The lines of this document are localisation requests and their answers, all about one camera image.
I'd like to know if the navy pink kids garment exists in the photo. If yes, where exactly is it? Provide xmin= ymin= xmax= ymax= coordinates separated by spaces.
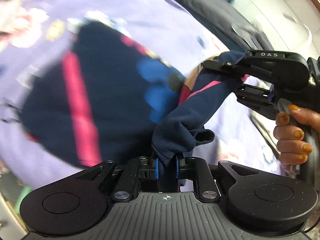
xmin=20 ymin=22 xmax=245 ymax=191

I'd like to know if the purple floral bedsheet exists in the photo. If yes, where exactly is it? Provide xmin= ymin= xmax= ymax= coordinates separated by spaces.
xmin=0 ymin=0 xmax=283 ymax=188

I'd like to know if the right hand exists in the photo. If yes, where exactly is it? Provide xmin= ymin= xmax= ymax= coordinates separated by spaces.
xmin=273 ymin=104 xmax=319 ymax=165

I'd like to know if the dark grey bed cover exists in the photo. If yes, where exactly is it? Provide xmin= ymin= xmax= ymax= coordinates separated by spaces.
xmin=175 ymin=0 xmax=273 ymax=51

